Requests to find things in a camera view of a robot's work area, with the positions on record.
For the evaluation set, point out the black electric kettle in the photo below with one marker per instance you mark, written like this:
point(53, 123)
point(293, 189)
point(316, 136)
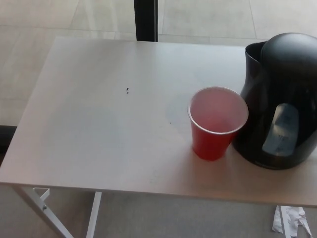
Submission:
point(260, 99)

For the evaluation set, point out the red plastic cup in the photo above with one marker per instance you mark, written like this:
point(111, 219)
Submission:
point(210, 146)

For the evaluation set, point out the white straight table leg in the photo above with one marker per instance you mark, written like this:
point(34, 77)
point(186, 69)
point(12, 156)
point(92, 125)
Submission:
point(93, 215)
point(285, 223)

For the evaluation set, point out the white slanted table leg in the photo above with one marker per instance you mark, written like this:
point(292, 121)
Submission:
point(42, 207)

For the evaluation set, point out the crumpled white paper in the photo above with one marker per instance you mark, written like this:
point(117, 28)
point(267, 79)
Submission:
point(298, 217)

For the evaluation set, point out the black vertical window post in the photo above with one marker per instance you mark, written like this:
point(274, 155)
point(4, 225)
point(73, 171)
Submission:
point(146, 19)

